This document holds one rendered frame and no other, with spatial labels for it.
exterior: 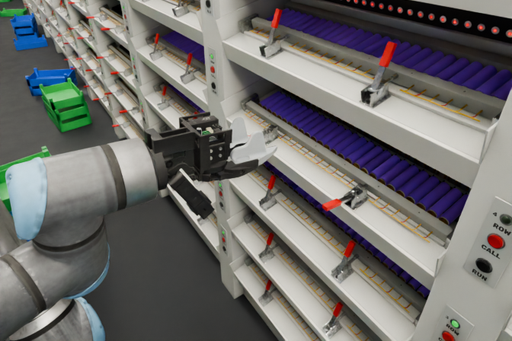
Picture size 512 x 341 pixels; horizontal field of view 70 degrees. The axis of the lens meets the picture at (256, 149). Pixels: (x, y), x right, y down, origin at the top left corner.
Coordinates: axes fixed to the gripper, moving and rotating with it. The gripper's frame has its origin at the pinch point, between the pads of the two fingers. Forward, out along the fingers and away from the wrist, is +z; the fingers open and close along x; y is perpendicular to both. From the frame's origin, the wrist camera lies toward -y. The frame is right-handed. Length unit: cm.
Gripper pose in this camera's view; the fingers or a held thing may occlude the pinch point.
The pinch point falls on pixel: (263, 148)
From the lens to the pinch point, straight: 63.3
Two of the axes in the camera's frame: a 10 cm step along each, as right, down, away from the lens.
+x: -5.6, -4.4, 7.0
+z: 8.2, -2.3, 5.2
